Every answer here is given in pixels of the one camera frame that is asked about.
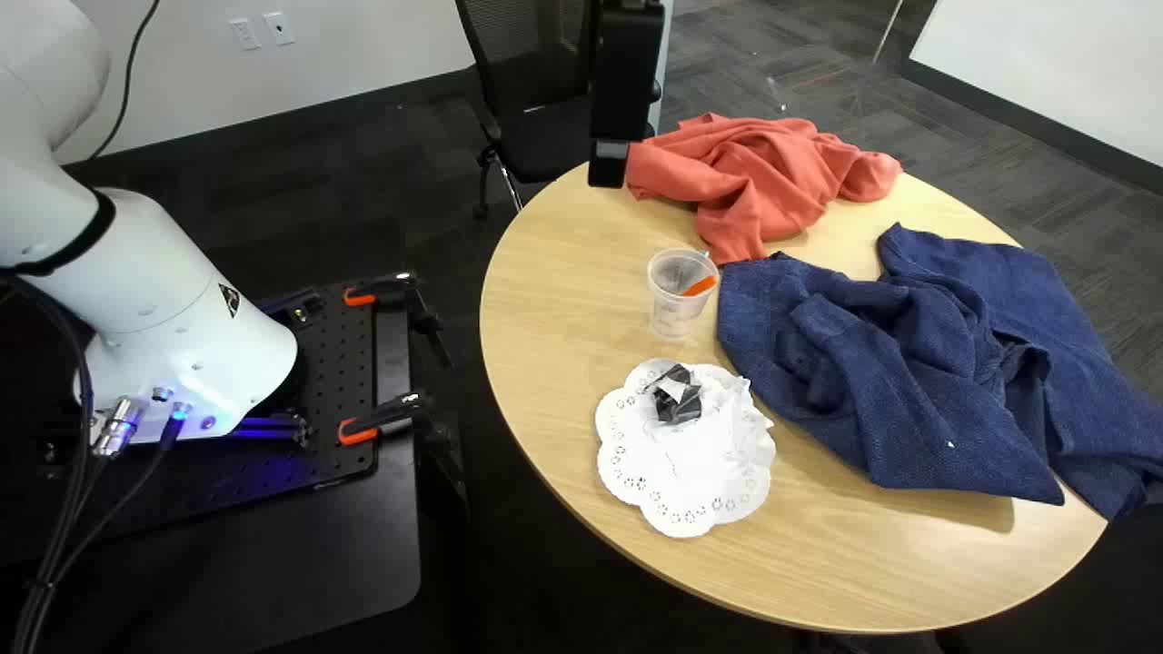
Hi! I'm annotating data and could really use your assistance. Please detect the clear plastic cup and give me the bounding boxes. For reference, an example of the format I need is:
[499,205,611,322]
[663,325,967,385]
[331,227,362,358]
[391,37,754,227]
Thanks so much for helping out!
[643,242,723,347]

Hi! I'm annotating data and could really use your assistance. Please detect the black crumpled foil wrapper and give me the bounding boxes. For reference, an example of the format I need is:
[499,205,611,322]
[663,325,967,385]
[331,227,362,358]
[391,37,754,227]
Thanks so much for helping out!
[638,358,710,428]

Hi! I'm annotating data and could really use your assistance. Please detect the white paper doily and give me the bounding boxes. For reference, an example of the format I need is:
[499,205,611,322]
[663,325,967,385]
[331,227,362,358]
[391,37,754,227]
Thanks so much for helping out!
[589,357,783,545]

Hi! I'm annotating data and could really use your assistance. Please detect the orange black clamp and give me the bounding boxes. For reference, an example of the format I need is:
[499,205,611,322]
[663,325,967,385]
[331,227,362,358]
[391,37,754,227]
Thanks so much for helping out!
[339,270,423,312]
[336,387,434,450]

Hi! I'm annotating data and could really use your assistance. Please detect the orange cloth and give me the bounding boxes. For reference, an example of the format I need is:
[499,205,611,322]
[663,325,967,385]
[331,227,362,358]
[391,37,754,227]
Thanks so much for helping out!
[621,112,905,270]

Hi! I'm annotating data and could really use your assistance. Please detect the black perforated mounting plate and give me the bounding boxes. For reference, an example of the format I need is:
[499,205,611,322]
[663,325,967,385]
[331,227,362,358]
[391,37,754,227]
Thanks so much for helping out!
[259,276,423,490]

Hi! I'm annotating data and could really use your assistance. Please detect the black upright box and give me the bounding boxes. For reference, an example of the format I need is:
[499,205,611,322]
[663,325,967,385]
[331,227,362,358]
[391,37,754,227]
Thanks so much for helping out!
[585,0,671,191]

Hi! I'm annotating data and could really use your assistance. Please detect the black office chair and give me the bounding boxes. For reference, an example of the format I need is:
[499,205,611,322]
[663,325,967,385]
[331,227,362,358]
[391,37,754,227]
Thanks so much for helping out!
[453,0,611,222]

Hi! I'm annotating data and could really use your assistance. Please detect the blue cloth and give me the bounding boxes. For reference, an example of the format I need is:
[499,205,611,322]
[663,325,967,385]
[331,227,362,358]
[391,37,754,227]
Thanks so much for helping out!
[714,222,1163,523]

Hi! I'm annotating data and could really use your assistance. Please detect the black cart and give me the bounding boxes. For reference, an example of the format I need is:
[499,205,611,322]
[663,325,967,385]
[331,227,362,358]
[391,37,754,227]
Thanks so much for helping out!
[0,421,430,654]

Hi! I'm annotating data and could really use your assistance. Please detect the white wall outlet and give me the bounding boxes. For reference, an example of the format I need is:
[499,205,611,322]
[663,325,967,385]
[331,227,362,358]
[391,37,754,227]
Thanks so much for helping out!
[228,9,270,55]
[260,7,299,52]

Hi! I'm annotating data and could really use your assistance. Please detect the black wall cable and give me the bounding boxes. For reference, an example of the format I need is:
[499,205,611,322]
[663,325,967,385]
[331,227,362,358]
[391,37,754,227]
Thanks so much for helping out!
[88,0,166,162]

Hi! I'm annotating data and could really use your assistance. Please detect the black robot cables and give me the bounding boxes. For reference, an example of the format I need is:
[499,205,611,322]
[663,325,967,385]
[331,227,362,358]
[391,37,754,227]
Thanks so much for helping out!
[8,404,189,654]

